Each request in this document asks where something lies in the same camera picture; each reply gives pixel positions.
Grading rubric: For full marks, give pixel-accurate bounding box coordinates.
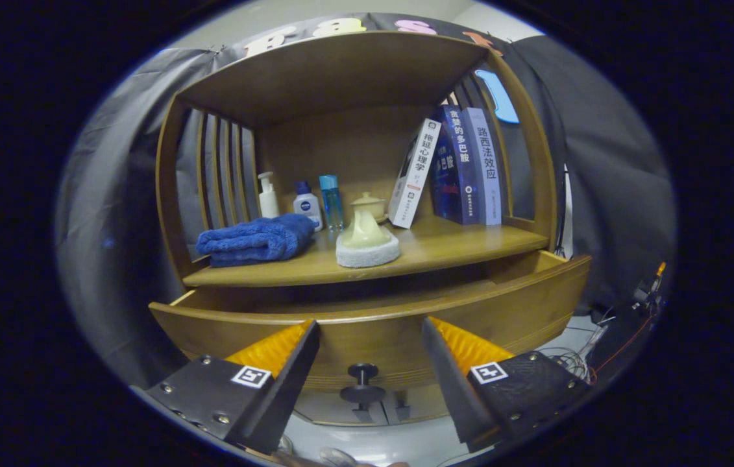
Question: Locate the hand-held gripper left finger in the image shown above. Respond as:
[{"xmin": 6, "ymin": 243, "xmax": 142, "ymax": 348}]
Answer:
[{"xmin": 146, "ymin": 318, "xmax": 321, "ymax": 455}]

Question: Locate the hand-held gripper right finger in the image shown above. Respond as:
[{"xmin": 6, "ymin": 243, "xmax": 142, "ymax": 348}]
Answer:
[{"xmin": 421, "ymin": 316, "xmax": 591, "ymax": 453}]

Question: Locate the black drawer knob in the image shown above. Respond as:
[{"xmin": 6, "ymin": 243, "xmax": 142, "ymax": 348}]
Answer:
[{"xmin": 339, "ymin": 363, "xmax": 387, "ymax": 413}]

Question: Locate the wooden drawer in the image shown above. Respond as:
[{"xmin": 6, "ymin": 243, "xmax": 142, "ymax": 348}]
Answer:
[{"xmin": 149, "ymin": 250, "xmax": 593, "ymax": 393}]

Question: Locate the cream scrubber with white pad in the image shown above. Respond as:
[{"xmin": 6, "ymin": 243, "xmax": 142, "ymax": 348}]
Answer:
[{"xmin": 336, "ymin": 204, "xmax": 401, "ymax": 269}]

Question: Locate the wooden cabinet door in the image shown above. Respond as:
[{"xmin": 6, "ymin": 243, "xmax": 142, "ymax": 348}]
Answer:
[
  {"xmin": 380, "ymin": 386, "xmax": 452, "ymax": 422},
  {"xmin": 294, "ymin": 389, "xmax": 367, "ymax": 425}
]

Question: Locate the wooden countertop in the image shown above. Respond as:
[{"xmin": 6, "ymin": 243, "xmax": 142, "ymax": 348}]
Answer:
[{"xmin": 182, "ymin": 214, "xmax": 550, "ymax": 288}]

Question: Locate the wooden cabinet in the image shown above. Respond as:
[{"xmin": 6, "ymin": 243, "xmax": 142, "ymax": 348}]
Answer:
[{"xmin": 154, "ymin": 30, "xmax": 559, "ymax": 427}]

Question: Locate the blue folded towel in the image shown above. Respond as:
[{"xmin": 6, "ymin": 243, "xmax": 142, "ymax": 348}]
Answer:
[{"xmin": 195, "ymin": 213, "xmax": 317, "ymax": 268}]

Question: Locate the white bottle with blue cap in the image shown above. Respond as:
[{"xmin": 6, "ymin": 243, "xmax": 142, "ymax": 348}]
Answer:
[{"xmin": 293, "ymin": 181, "xmax": 324, "ymax": 232}]

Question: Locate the white pump bottle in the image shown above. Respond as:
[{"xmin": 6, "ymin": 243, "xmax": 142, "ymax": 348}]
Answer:
[{"xmin": 257, "ymin": 171, "xmax": 280, "ymax": 219}]

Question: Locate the clear blue bottle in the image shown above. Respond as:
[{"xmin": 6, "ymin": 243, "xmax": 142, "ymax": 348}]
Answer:
[{"xmin": 319, "ymin": 174, "xmax": 345, "ymax": 232}]

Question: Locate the beige lidded teacup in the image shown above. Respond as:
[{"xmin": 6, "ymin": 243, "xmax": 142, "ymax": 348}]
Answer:
[{"xmin": 352, "ymin": 191, "xmax": 389, "ymax": 224}]

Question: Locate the black device with orange tip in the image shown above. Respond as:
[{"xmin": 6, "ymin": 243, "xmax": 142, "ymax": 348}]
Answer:
[{"xmin": 633, "ymin": 261, "xmax": 668, "ymax": 312}]

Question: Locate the dark blue book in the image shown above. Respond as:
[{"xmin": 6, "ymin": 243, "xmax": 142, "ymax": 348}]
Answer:
[{"xmin": 430, "ymin": 104, "xmax": 481, "ymax": 226}]

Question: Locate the white book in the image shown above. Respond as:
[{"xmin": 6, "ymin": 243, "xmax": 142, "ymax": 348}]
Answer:
[{"xmin": 387, "ymin": 118, "xmax": 443, "ymax": 230}]

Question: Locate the lavender book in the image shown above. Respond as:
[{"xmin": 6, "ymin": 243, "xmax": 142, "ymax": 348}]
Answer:
[{"xmin": 462, "ymin": 107, "xmax": 503, "ymax": 226}]

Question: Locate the black cable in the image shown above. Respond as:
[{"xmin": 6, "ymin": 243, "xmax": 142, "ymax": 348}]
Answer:
[{"xmin": 552, "ymin": 311, "xmax": 601, "ymax": 383}]

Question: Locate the red cable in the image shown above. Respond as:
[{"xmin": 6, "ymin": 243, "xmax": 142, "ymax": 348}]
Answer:
[{"xmin": 591, "ymin": 311, "xmax": 656, "ymax": 377}]

